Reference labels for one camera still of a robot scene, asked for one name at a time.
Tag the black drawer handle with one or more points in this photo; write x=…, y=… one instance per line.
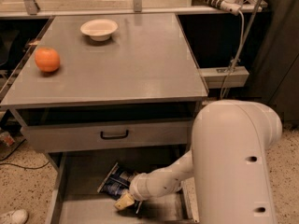
x=113, y=136

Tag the orange fruit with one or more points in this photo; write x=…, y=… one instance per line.
x=47, y=59

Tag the open middle drawer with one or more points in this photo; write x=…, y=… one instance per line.
x=76, y=199

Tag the white sneaker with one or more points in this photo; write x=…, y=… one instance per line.
x=14, y=217

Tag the white power strip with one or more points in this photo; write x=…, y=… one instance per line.
x=225, y=5

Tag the white paper bowl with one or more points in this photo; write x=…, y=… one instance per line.
x=99, y=30

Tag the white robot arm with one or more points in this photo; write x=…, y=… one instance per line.
x=227, y=162

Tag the blue chip bag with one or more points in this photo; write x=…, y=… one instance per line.
x=117, y=182

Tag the small red white object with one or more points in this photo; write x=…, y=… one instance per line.
x=6, y=139

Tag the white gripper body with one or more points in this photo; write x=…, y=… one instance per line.
x=138, y=188

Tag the closed top drawer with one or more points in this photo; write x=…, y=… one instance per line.
x=79, y=137

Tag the grey drawer cabinet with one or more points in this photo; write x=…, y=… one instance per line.
x=145, y=71

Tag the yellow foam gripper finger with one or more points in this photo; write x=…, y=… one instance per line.
x=124, y=201

